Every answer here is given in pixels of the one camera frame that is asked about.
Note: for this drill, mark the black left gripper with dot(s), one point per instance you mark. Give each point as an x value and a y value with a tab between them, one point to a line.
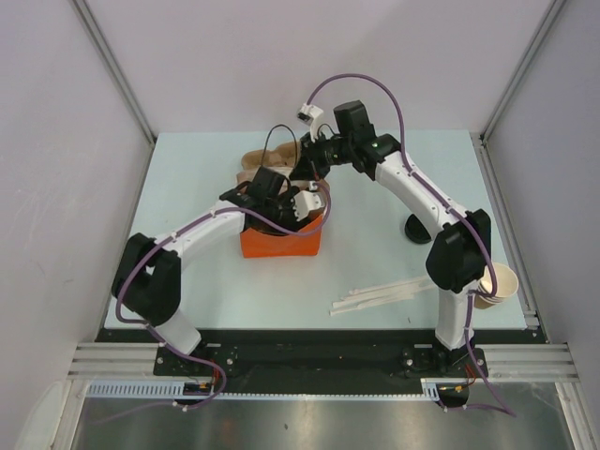
285	199

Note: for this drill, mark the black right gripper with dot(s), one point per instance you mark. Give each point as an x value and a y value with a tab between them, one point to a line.
309	167

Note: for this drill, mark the orange paper bag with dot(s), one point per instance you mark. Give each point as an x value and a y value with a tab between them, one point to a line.
263	241

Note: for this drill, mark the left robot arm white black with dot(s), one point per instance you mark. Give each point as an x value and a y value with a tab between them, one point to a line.
147	286

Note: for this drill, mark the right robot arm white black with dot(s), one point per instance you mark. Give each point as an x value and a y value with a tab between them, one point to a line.
461	251

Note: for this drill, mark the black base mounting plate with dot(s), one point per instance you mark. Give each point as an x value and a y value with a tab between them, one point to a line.
334	362

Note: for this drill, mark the stack of paper cups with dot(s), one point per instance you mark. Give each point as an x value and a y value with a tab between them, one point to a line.
489	294

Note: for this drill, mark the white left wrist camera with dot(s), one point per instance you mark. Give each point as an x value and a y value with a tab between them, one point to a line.
307	201

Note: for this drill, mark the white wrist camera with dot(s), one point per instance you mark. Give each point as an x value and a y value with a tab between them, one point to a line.
312	116
307	201

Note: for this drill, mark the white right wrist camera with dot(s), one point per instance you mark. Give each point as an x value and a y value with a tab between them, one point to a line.
312	116

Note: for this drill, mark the white slotted cable duct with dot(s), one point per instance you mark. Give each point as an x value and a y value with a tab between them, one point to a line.
193	391

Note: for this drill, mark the aluminium frame rail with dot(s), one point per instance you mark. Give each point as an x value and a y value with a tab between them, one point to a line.
530	362

